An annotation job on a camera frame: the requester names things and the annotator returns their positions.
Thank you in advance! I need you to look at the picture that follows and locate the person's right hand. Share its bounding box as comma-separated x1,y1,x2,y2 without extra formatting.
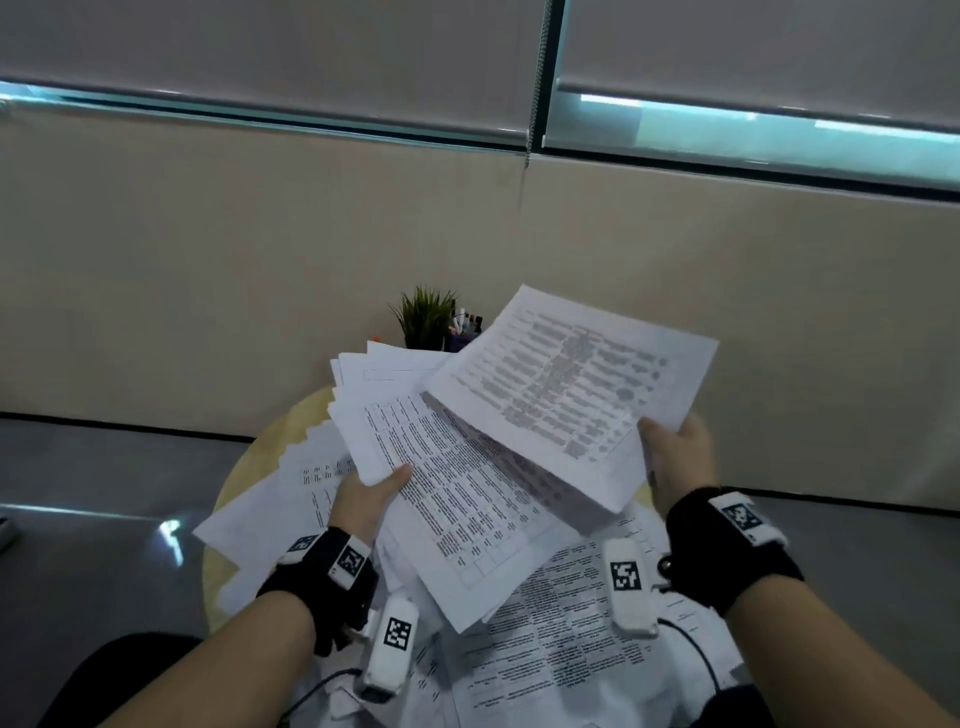
637,413,720,519

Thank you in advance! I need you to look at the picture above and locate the person's left hand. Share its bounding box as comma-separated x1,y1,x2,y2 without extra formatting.
327,462,414,549

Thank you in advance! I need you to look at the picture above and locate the pile of printed papers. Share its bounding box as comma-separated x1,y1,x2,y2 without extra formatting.
193,419,744,728

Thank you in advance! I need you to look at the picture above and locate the person's left forearm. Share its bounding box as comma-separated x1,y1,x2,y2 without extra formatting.
97,588,316,728

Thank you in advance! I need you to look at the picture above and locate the person's right forearm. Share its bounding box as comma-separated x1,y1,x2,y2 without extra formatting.
723,573,960,728

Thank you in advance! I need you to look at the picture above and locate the black left wrist band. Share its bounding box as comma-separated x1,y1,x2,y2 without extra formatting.
256,524,380,658

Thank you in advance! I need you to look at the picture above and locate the black wrist band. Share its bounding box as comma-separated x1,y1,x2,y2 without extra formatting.
663,487,805,618
256,524,380,658

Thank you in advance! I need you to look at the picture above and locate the black right wrist band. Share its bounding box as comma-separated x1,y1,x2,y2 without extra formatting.
663,487,805,618

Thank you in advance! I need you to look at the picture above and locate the round wooden table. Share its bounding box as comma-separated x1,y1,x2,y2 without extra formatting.
200,386,661,635

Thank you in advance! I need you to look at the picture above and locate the green potted plant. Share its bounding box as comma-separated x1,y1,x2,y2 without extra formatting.
388,284,459,352

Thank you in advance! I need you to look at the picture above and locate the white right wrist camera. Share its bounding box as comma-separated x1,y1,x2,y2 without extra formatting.
602,536,661,639

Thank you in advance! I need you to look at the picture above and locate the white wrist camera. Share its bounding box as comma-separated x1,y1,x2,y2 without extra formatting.
602,536,661,639
358,592,421,705

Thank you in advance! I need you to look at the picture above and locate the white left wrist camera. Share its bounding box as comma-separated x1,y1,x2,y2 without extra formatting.
358,592,421,705

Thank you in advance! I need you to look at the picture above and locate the black left camera cable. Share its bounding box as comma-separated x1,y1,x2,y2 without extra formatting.
277,667,369,728

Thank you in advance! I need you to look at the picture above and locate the black camera cable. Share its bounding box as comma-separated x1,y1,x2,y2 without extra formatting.
277,667,369,728
653,616,725,695

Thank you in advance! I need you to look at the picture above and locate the black right camera cable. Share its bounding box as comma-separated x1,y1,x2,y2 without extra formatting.
653,616,725,695

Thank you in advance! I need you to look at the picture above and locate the blind pull chain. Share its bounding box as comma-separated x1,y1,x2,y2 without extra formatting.
517,0,556,208

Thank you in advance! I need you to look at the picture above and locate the window with black frame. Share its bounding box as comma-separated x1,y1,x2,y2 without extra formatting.
0,0,960,204

